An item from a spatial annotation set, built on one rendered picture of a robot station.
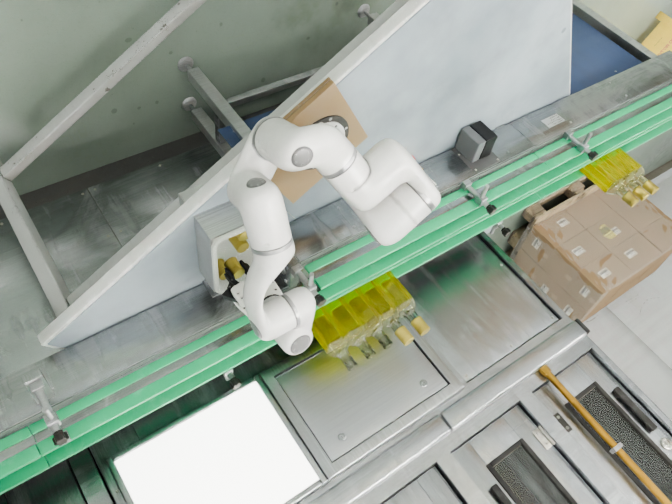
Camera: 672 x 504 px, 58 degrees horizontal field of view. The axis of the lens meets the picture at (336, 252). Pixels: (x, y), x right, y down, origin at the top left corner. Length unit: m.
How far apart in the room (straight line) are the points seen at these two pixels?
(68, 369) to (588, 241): 4.63
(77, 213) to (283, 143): 1.14
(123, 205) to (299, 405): 0.89
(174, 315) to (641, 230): 4.84
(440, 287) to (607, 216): 3.97
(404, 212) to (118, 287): 0.68
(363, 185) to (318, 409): 0.71
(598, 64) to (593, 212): 3.32
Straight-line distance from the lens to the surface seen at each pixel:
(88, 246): 2.03
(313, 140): 1.10
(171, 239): 1.45
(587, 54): 2.62
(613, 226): 5.79
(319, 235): 1.63
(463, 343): 1.91
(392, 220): 1.28
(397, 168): 1.22
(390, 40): 1.44
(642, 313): 6.40
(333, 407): 1.70
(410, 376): 1.77
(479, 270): 2.08
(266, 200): 1.13
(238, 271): 1.50
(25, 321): 1.93
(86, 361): 1.58
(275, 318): 1.25
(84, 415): 1.55
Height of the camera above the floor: 1.60
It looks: 26 degrees down
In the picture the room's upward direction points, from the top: 141 degrees clockwise
